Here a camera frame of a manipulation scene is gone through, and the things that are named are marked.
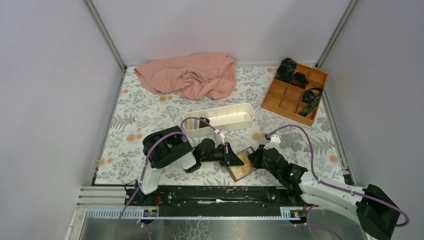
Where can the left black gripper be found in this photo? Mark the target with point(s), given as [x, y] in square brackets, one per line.
[227, 154]

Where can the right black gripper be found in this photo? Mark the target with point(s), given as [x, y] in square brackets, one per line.
[260, 156]

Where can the gold VIP card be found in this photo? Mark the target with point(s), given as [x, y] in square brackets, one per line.
[247, 166]
[238, 172]

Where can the white oblong plastic tray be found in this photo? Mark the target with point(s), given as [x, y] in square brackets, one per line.
[231, 117]

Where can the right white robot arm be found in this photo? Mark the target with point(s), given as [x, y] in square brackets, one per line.
[370, 206]

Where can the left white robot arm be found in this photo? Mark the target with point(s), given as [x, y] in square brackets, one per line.
[170, 145]

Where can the stack of cards in tray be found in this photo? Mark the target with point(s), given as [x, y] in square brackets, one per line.
[196, 123]

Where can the wooden compartment organizer box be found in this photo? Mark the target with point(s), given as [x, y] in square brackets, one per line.
[286, 100]

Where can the unrolled dark patterned tie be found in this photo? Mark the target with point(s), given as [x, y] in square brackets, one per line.
[311, 97]

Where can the small rolled dark tie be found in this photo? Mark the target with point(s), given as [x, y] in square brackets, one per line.
[299, 80]

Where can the large rolled dark tie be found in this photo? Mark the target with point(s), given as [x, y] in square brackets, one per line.
[286, 70]

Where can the pink crumpled cloth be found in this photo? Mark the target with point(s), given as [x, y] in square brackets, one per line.
[211, 74]

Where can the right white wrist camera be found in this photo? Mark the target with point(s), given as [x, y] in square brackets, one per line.
[273, 141]

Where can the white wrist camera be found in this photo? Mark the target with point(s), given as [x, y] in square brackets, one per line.
[221, 135]
[273, 141]

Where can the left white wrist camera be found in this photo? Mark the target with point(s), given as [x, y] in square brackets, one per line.
[221, 135]

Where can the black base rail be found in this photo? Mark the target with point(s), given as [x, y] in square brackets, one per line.
[216, 201]

